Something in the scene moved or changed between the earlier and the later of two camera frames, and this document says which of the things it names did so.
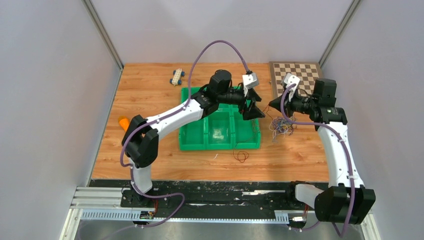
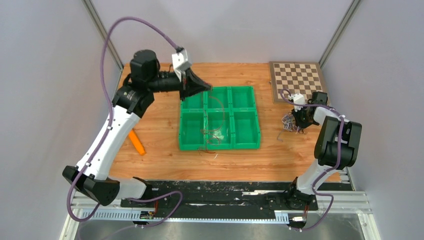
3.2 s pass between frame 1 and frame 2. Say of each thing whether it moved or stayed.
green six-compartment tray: stayed
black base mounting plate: stayed
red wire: moved
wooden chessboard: stayed
